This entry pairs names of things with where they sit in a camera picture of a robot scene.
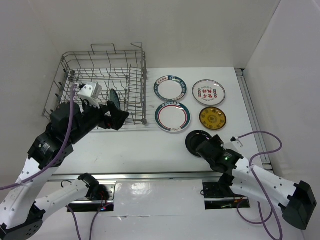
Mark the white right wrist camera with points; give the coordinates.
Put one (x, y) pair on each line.
(237, 141)

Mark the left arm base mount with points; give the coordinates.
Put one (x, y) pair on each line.
(101, 198)

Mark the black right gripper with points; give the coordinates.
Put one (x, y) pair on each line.
(217, 142)

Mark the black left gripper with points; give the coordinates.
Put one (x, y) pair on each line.
(116, 120)

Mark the grey wire dish rack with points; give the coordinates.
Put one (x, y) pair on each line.
(124, 71)

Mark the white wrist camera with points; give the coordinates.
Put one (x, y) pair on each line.
(237, 141)
(89, 94)

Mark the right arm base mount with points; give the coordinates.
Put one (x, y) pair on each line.
(217, 192)

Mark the yellow patterned plate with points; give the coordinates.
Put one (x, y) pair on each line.
(212, 118)

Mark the blue floral plate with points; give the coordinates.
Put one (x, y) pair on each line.
(113, 97)

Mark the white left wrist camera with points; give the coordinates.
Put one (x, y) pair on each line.
(89, 94)

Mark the black plate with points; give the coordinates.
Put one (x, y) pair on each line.
(194, 139)

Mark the green red ring plate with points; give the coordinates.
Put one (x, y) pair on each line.
(172, 117)

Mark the aluminium table rail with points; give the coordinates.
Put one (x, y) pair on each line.
(265, 159)

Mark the white plate red characters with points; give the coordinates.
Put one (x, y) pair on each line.
(208, 92)

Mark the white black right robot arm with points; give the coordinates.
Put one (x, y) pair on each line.
(296, 201)

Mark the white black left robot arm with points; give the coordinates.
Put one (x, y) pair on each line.
(22, 212)

